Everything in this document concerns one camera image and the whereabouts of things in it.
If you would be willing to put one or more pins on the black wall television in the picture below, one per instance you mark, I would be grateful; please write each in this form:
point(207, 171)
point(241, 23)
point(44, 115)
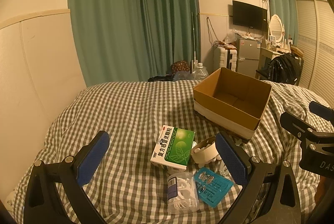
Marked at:
point(250, 16)

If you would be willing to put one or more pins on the silver mini fridge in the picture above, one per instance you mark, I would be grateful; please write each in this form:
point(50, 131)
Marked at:
point(248, 55)

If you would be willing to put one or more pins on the open cardboard box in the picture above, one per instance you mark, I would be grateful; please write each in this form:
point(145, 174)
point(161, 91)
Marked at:
point(233, 101)

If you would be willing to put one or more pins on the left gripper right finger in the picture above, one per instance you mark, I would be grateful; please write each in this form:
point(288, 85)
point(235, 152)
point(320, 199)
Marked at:
point(269, 192)

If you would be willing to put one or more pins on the small green curtain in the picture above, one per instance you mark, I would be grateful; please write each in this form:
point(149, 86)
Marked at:
point(287, 11)

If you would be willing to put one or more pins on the white dressing table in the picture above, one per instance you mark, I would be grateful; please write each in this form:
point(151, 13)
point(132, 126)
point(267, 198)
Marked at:
point(268, 54)

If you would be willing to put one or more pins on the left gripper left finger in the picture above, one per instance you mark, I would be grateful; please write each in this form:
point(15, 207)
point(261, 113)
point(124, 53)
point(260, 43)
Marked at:
point(42, 200)

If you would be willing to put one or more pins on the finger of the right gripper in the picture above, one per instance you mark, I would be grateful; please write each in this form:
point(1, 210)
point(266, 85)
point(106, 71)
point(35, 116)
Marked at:
point(321, 110)
point(303, 131)

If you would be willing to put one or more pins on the black jacket on chair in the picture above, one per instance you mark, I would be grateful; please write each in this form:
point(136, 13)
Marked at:
point(285, 68)

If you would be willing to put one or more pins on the green white medicine box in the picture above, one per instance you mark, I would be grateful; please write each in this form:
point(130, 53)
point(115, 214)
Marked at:
point(173, 148)

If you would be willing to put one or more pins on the white oval vanity mirror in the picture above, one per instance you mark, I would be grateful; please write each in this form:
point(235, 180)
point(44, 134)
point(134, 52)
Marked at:
point(276, 28)

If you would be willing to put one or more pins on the white mop pole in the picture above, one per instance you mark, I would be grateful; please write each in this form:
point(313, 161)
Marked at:
point(194, 60)

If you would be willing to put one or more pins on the black bag on floor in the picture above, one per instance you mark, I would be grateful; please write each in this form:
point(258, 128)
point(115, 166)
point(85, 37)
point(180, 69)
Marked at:
point(167, 78)

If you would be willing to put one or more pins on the teal blister pill pack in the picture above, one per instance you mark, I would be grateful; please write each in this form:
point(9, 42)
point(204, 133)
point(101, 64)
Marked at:
point(211, 187)

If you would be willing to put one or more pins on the white louvered wardrobe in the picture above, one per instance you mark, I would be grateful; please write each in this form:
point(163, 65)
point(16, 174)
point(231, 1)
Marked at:
point(315, 40)

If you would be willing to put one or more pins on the large green curtain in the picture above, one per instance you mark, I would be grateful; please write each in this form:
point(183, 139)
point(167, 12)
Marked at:
point(132, 40)

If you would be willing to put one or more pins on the clear plastic floss jar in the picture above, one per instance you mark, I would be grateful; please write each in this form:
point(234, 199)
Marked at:
point(182, 194)

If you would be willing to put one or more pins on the white suitcase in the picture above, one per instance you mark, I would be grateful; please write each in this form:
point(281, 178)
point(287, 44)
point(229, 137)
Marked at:
point(225, 58)

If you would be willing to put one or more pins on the grey checkered bed cover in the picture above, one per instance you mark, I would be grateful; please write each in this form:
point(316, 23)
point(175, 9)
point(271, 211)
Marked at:
point(127, 187)

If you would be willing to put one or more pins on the clear water jug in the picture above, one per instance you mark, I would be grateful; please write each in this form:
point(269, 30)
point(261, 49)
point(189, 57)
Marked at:
point(182, 76)
point(199, 72)

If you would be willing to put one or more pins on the brown patterned bag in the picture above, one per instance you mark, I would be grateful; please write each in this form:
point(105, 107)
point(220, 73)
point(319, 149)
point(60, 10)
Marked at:
point(180, 66)

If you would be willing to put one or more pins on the white tape roll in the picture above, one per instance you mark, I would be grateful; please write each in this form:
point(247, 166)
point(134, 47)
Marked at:
point(204, 151)

